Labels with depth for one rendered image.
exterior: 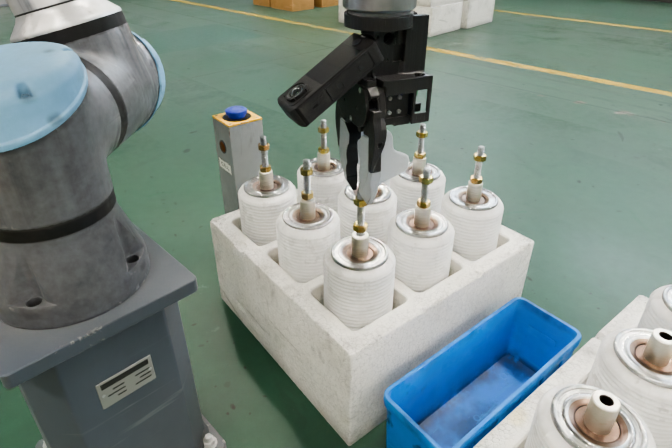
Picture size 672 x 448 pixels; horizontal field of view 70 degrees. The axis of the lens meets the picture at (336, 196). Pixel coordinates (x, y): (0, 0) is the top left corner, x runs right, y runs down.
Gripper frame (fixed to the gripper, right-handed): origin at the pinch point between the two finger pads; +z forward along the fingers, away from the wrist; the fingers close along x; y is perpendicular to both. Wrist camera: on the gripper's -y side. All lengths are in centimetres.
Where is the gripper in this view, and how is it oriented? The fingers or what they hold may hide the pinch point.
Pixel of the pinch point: (355, 187)
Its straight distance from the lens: 58.6
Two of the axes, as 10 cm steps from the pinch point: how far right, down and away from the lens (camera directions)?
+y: 9.1, -2.0, 3.7
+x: -4.2, -4.4, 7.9
